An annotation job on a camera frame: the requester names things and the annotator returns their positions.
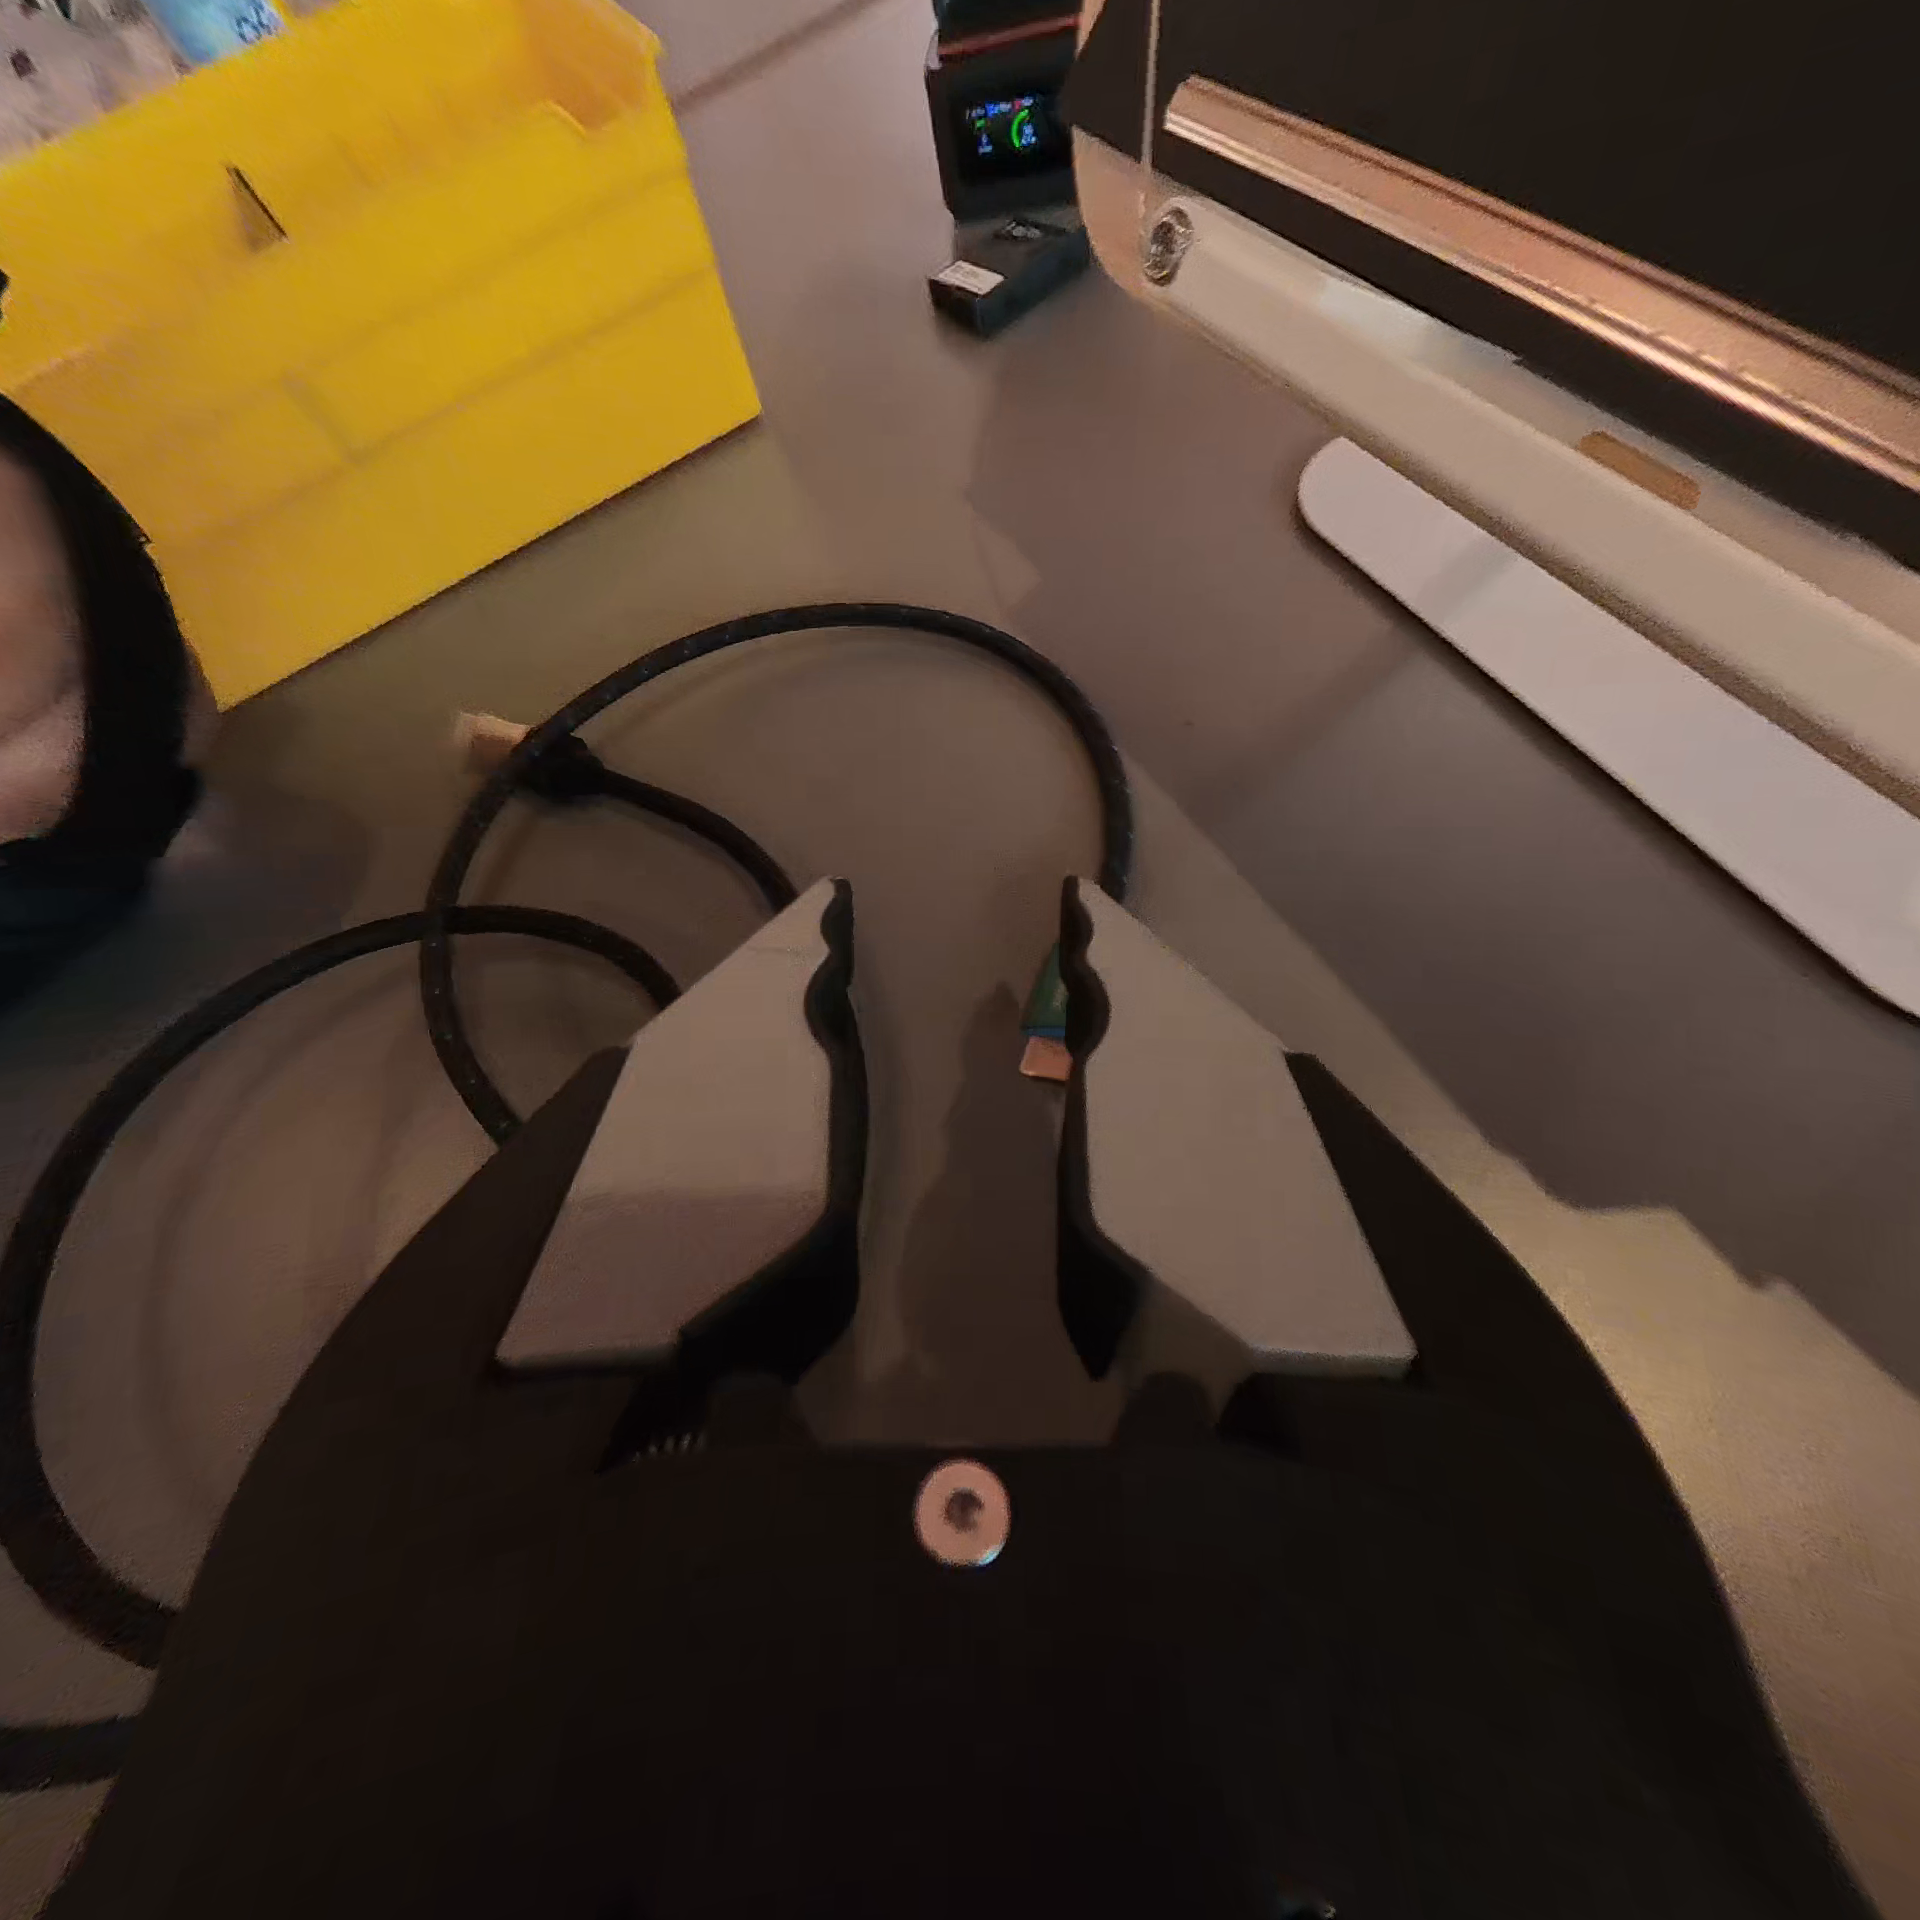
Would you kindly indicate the person's left hand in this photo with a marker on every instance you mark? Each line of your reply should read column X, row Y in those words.
column 36, row 662

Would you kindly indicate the yellow plastic bin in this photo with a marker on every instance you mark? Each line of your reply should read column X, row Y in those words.
column 374, row 376

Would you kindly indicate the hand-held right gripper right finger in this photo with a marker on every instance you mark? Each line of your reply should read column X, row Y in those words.
column 1229, row 1201

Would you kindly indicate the black camera battery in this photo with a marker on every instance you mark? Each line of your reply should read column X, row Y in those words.
column 1004, row 284

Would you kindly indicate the printed paper sheet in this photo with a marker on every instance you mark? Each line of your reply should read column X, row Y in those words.
column 75, row 76

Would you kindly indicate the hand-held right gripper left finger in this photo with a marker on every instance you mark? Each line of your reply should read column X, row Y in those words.
column 675, row 1185

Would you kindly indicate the black battery charger case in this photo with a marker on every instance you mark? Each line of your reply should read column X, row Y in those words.
column 997, row 136

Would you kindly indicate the wooden book stand white base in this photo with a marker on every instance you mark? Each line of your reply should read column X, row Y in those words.
column 1499, row 90

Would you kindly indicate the white blue wipes canister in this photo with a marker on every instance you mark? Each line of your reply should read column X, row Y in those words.
column 217, row 28

